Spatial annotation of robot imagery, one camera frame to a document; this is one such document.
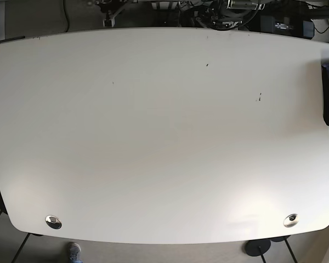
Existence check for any left chrome table grommet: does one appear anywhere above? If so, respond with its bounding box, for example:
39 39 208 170
45 215 62 230

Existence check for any chrome table grommet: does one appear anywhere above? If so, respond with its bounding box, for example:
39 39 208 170
45 215 62 230
283 214 299 227

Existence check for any grey sneaker shoe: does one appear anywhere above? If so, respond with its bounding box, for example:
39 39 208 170
68 242 82 262

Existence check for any black round stand base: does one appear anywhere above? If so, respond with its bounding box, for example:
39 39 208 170
244 239 271 257

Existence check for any right chrome table grommet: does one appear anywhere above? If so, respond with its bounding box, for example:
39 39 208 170
283 214 299 227

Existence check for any black electronics box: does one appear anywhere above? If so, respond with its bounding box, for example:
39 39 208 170
260 15 315 39

